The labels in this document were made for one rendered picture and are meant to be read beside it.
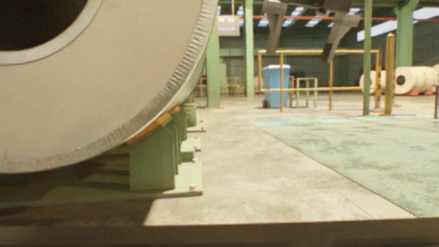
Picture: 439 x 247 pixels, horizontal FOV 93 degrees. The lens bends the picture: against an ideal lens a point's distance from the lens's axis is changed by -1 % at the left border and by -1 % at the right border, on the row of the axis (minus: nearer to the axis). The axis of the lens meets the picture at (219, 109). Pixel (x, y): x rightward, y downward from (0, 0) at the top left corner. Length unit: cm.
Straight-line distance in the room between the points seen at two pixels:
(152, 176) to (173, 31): 54
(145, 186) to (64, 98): 43
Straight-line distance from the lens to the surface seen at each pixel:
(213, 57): 532
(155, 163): 88
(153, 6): 69
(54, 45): 76
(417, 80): 1245
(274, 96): 482
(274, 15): 47
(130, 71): 67
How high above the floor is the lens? 39
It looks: 5 degrees down
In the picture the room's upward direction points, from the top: 2 degrees counter-clockwise
